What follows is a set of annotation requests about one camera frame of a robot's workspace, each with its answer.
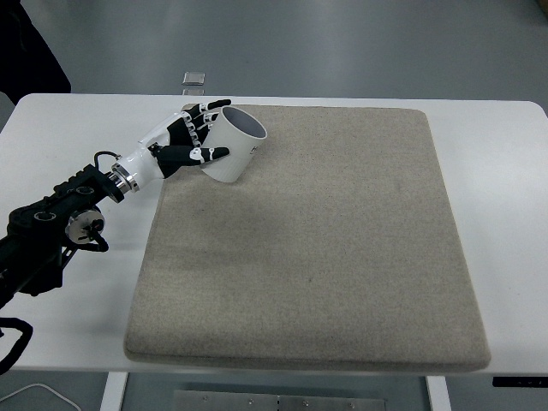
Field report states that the person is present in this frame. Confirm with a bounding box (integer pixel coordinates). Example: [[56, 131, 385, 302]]
[[0, 0, 73, 106]]

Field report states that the white table leg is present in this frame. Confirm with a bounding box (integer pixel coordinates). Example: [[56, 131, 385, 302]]
[[426, 375, 451, 411], [98, 372, 128, 411]]

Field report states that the white ribbed cup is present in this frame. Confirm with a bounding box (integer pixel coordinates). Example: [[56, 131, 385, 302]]
[[200, 106, 268, 183]]

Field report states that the beige fabric mat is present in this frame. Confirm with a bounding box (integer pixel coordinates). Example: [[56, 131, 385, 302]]
[[122, 103, 491, 372]]

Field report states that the white cable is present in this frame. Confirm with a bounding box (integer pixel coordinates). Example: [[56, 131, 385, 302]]
[[0, 383, 80, 411]]

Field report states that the grey metal plate with screws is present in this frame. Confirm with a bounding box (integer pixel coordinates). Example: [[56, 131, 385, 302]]
[[173, 390, 386, 411]]

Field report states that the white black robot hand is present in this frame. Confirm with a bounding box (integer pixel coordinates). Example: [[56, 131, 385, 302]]
[[116, 98, 233, 189]]

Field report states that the black table control panel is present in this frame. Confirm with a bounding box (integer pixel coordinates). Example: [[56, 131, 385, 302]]
[[491, 376, 548, 389]]

